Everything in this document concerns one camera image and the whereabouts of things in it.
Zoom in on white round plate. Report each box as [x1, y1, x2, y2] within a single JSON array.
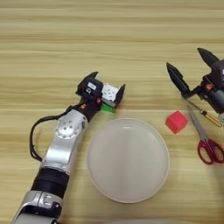
[[86, 117, 171, 204]]

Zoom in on yellow handled screwdriver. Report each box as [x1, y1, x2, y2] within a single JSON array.
[[185, 98, 223, 128]]

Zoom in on red cube block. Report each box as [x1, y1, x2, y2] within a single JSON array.
[[164, 109, 189, 135]]

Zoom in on left black box white label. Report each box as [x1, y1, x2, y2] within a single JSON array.
[[76, 76, 103, 102]]

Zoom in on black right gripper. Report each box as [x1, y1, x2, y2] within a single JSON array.
[[165, 47, 224, 115]]

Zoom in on multicoloured puzzle cube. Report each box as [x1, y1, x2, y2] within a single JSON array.
[[100, 82, 122, 113]]

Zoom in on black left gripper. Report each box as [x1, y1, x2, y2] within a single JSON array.
[[73, 71, 126, 122]]

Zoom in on red handled scissors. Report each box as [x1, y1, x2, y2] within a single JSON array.
[[186, 105, 224, 166]]

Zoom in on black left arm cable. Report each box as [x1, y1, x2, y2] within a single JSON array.
[[29, 104, 86, 163]]

